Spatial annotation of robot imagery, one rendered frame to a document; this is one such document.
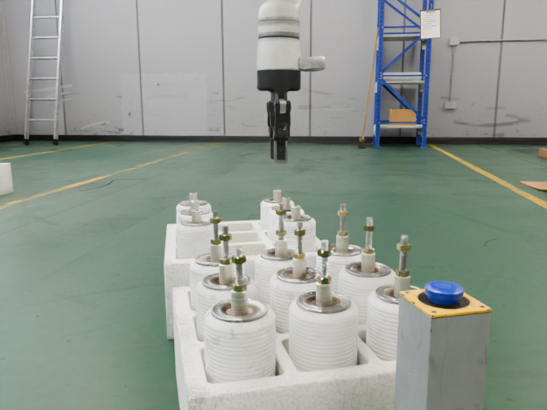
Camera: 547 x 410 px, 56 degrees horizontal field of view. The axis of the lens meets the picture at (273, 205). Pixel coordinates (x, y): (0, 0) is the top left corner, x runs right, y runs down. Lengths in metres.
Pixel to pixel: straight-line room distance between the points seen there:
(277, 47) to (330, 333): 0.46
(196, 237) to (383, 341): 0.56
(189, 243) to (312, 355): 0.55
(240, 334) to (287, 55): 0.45
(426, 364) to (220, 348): 0.25
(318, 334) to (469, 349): 0.20
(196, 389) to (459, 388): 0.30
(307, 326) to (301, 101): 6.50
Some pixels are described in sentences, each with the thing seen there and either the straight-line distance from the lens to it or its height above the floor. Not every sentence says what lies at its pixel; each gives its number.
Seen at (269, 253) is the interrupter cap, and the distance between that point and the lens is 0.95.
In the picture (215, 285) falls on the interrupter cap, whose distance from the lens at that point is 0.79.
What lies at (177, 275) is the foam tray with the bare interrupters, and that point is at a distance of 1.16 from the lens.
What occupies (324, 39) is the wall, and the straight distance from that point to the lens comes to 7.16.
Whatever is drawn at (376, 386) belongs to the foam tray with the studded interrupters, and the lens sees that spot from 0.72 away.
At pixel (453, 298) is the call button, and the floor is 0.32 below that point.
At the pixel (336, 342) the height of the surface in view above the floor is 0.21.
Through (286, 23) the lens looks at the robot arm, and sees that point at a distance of 0.88.
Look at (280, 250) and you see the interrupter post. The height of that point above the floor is 0.26.
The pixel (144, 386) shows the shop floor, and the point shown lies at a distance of 1.05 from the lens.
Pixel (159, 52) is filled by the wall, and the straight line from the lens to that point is 7.61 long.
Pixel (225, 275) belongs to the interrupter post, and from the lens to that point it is 0.79.
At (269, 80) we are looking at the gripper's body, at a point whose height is 0.56.
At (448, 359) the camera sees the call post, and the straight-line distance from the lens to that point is 0.58.
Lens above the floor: 0.52
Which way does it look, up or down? 11 degrees down
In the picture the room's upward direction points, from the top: straight up
